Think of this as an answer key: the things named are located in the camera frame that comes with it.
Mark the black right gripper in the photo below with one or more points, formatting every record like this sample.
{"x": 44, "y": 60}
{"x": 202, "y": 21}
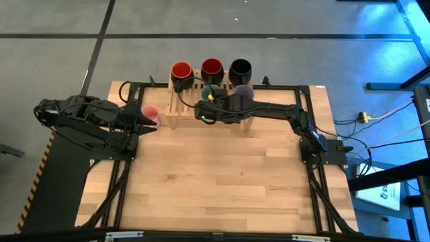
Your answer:
{"x": 218, "y": 111}

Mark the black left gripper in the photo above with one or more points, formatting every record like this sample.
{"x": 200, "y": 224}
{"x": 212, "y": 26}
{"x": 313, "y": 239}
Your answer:
{"x": 129, "y": 117}

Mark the green mug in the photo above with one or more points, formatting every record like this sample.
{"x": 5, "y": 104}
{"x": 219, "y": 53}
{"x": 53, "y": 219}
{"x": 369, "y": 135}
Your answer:
{"x": 205, "y": 92}

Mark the black mug red inside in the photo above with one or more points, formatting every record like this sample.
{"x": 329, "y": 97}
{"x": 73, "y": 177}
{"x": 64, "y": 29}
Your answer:
{"x": 212, "y": 67}

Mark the black mug orange inside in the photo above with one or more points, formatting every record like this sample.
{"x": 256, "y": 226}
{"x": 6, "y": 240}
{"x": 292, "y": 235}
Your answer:
{"x": 181, "y": 70}

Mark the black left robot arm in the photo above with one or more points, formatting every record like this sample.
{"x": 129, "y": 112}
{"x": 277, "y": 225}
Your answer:
{"x": 84, "y": 111}

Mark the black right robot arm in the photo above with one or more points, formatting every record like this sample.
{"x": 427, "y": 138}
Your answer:
{"x": 275, "y": 109}

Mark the pink mug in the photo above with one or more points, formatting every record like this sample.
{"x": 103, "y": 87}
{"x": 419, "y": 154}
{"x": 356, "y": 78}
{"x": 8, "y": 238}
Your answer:
{"x": 151, "y": 114}

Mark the lilac mug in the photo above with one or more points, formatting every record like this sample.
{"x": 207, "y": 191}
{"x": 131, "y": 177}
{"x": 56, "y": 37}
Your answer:
{"x": 243, "y": 91}

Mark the wooden slatted rack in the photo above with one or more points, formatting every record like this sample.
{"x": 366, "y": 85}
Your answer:
{"x": 174, "y": 111}

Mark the black mat with hazard stripe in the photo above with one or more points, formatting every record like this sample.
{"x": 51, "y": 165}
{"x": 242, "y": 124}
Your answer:
{"x": 60, "y": 181}

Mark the yellow power plug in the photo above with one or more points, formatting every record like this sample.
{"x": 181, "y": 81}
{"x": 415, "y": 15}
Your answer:
{"x": 364, "y": 117}

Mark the white sheet with print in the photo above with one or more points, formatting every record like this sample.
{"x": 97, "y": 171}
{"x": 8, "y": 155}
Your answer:
{"x": 379, "y": 191}

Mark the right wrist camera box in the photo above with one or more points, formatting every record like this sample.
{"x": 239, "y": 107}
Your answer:
{"x": 221, "y": 92}

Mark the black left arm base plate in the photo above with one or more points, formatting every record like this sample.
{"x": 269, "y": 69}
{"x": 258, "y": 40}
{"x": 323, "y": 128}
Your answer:
{"x": 111, "y": 155}

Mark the silver metal bracket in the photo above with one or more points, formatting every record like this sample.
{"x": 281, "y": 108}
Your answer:
{"x": 310, "y": 238}
{"x": 122, "y": 235}

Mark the black aluminium table frame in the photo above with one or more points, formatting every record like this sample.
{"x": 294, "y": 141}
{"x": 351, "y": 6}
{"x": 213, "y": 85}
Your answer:
{"x": 310, "y": 188}

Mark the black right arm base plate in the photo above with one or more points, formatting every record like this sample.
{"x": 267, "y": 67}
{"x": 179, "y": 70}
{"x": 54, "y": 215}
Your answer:
{"x": 336, "y": 151}

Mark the black neighbouring stand frame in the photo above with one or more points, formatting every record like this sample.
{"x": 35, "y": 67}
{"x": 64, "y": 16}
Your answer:
{"x": 423, "y": 111}

